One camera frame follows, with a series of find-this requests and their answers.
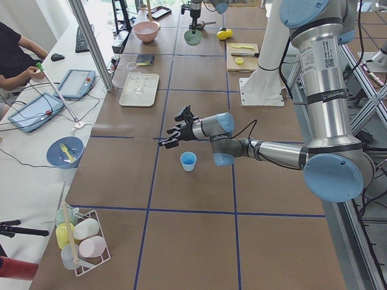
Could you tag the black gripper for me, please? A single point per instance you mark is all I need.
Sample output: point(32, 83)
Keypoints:
point(185, 132)
point(195, 12)

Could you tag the mint green bowl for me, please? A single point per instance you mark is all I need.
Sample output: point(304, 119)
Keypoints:
point(193, 37)

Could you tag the light blue plastic cup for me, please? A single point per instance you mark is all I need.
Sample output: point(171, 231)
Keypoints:
point(188, 161)

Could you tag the person forearm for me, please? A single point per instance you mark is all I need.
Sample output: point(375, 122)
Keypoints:
point(12, 83)

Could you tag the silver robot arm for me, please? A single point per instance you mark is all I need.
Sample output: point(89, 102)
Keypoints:
point(194, 7)
point(334, 165)

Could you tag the metal ice scoop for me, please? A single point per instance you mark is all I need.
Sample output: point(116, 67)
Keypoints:
point(202, 24)

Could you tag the pink bowl with ice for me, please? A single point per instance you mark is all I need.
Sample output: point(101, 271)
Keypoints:
point(146, 31)

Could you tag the blue bowl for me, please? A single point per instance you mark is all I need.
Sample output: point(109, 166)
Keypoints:
point(58, 159)

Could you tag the person right hand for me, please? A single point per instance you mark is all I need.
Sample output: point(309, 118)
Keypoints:
point(34, 73)

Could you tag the yellow lemon lower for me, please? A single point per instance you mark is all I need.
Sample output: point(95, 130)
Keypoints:
point(222, 35)

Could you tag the yellow lemon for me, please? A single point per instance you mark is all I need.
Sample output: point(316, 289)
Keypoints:
point(229, 33)
point(222, 35)

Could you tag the yellow lemon upper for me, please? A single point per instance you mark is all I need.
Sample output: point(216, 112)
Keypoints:
point(229, 33)

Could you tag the yellow plastic knife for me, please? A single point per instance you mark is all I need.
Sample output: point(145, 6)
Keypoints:
point(243, 46)

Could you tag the cream bear tray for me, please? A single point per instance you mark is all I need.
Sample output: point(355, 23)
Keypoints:
point(139, 90)

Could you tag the lemon half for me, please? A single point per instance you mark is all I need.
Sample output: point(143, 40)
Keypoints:
point(239, 60)

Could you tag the wooden cutting board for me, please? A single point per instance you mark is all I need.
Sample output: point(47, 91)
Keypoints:
point(250, 64)

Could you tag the clear drinking glass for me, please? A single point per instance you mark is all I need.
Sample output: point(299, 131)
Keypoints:
point(132, 71)

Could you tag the teach pendant far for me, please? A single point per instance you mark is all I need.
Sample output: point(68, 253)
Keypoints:
point(77, 83)

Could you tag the teach pendant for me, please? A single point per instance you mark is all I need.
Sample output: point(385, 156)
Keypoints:
point(77, 83)
point(36, 113)

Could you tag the yellow plastic fork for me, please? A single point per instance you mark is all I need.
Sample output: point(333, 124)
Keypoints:
point(64, 149)

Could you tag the black keyboard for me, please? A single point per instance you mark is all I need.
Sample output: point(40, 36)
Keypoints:
point(81, 45)

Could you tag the white cup in rack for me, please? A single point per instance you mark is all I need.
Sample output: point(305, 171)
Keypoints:
point(85, 229)

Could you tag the pink cup in rack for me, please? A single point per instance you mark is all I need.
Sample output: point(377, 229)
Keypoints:
point(92, 247)

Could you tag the green cup in rack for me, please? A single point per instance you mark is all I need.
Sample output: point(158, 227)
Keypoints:
point(72, 215)

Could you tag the teach pendant near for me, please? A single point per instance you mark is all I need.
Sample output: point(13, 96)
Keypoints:
point(36, 113)

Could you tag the black computer mouse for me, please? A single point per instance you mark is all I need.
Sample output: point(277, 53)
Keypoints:
point(57, 57)

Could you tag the yellow cup in rack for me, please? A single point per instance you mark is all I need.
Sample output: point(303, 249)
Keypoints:
point(62, 235)

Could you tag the pink stick with green tip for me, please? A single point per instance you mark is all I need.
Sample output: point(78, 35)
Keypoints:
point(39, 65)

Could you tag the clear cup in rack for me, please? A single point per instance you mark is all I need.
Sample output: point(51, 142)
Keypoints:
point(67, 258)

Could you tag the red fire extinguisher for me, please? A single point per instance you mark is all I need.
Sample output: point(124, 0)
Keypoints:
point(17, 269)

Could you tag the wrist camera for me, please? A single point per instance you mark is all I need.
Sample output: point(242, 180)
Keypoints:
point(186, 115)
point(185, 7)

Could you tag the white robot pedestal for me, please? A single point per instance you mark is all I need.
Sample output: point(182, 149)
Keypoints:
point(263, 87)

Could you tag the aluminium frame post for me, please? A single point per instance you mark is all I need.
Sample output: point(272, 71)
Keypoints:
point(82, 20)

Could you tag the white wire cup rack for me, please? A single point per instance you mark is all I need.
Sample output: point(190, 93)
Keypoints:
point(86, 264)

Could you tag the black camera tripod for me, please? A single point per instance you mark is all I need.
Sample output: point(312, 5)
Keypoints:
point(11, 228)

